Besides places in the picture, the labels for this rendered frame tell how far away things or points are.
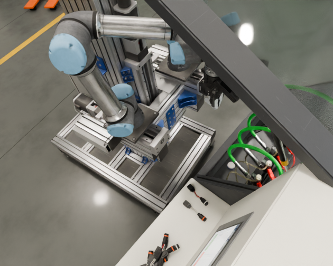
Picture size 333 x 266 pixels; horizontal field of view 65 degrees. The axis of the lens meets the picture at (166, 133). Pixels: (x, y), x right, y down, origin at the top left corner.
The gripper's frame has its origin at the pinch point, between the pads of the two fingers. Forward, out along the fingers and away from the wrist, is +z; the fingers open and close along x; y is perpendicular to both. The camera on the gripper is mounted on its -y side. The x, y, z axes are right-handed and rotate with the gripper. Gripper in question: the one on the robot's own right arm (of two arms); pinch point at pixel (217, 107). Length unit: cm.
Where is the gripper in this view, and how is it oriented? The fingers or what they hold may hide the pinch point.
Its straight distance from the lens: 115.8
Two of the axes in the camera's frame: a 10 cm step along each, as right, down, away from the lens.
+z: 1.2, 5.6, 8.2
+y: -7.4, -5.0, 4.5
